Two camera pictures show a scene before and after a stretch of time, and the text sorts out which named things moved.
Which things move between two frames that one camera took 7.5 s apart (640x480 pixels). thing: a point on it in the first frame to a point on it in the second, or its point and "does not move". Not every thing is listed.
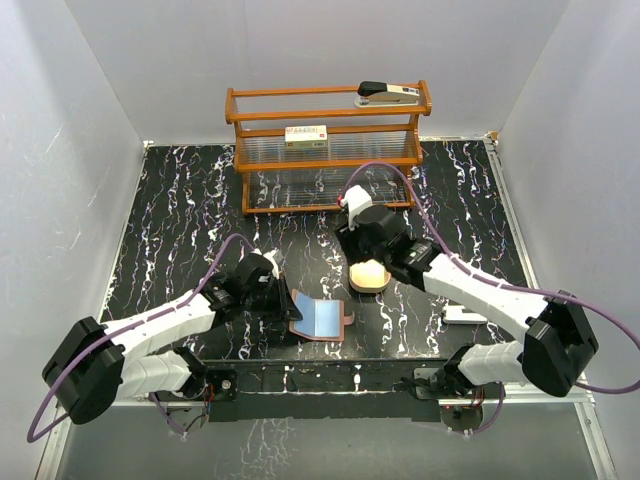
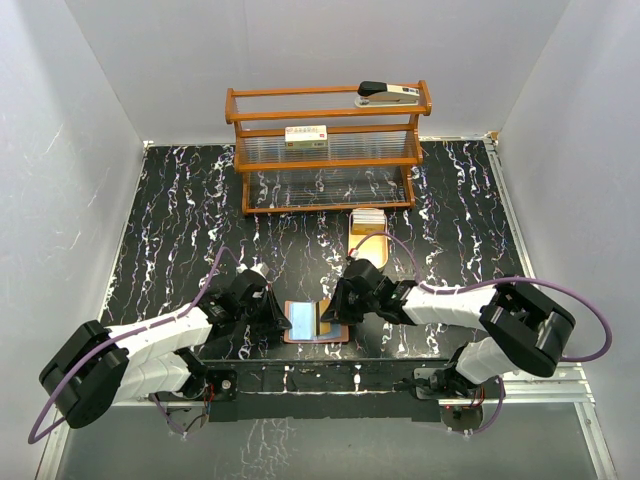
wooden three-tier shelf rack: (320, 147) does not move
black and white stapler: (374, 94) does not move
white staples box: (306, 137) does not move
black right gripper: (348, 238) to (337, 311)
